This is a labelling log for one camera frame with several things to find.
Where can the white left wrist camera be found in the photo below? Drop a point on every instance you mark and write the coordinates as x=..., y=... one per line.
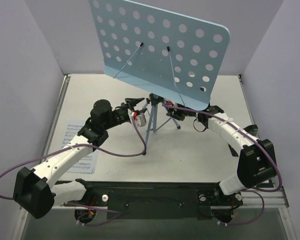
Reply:
x=138, y=119

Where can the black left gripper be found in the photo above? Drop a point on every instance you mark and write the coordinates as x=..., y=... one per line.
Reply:
x=129, y=107

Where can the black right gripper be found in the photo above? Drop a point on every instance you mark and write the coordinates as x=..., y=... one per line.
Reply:
x=184, y=113

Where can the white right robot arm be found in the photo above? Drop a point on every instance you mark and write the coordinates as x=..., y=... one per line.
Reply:
x=257, y=160

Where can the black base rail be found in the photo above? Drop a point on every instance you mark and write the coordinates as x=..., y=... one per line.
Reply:
x=159, y=211

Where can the light blue music stand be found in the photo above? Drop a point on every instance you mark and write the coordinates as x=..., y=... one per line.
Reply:
x=171, y=55

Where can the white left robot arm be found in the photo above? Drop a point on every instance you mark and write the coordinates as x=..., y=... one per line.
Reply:
x=88, y=139

